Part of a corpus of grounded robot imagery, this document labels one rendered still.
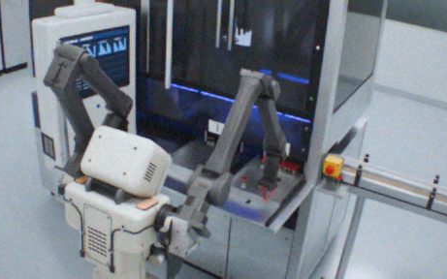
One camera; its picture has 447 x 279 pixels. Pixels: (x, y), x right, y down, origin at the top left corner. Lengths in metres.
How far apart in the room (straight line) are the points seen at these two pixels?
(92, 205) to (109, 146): 0.17
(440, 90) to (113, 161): 5.70
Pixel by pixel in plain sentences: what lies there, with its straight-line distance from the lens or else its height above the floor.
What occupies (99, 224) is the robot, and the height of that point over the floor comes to 1.17.
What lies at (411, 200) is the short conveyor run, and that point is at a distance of 2.06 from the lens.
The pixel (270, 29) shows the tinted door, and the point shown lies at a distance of 1.91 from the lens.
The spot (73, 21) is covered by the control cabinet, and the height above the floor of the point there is 1.54.
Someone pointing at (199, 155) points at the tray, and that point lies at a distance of 2.19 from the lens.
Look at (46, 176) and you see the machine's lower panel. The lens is 3.43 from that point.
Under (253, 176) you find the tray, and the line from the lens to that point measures 2.04.
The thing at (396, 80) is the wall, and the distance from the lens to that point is 6.57.
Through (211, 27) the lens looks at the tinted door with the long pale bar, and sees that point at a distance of 2.05.
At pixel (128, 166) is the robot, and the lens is 1.16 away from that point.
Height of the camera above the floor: 1.90
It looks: 26 degrees down
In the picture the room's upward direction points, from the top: 4 degrees clockwise
